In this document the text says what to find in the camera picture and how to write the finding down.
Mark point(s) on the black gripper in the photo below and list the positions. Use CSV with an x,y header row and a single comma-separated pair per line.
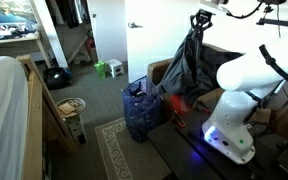
x,y
204,15

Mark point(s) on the dark grey cloth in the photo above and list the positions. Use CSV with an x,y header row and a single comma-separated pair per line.
x,y
182,70

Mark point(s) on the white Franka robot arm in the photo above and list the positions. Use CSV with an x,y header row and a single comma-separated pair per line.
x,y
237,133

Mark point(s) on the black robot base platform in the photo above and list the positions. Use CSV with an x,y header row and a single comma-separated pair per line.
x,y
184,153

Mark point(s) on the brown couch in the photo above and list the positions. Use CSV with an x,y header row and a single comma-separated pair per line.
x,y
155,70

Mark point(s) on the blue clothes in basket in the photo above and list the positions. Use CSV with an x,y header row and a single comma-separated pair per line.
x,y
143,100

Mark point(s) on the blue mesh laundry basket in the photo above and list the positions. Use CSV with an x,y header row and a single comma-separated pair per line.
x,y
142,113

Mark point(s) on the white room door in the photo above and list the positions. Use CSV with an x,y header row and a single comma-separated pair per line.
x,y
160,36

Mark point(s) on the red black clamp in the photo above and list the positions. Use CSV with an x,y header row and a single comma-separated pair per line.
x,y
180,106

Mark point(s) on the white closet door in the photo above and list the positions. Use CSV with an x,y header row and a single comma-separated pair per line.
x,y
109,30

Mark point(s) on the dark round door knob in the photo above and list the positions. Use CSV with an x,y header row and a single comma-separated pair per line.
x,y
94,15

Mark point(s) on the green shopping bag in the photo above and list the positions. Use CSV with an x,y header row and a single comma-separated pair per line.
x,y
100,69

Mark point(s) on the brown cardboard box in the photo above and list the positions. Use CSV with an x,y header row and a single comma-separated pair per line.
x,y
285,116

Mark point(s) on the black hanging coat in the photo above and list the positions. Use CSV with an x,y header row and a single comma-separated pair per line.
x,y
72,13

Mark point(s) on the beige patterned rug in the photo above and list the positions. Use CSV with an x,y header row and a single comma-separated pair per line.
x,y
124,156

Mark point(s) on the black duffel bag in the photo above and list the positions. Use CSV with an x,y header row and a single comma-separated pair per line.
x,y
55,77

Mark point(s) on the tan square board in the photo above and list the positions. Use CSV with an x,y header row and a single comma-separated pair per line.
x,y
66,108

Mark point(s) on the white cylindrical trash can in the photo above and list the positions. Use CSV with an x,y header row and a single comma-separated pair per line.
x,y
74,125

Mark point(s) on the white wooden desk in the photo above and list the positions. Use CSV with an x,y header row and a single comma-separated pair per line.
x,y
14,45

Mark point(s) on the wide monitor with landscape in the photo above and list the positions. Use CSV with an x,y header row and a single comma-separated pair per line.
x,y
7,11

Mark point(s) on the grey sheeted mattress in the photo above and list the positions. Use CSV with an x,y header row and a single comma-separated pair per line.
x,y
4,116

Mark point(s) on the black camera stand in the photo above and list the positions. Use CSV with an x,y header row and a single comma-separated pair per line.
x,y
277,21

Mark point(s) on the wooden loft bed frame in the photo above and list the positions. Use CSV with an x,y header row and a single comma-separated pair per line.
x,y
37,110

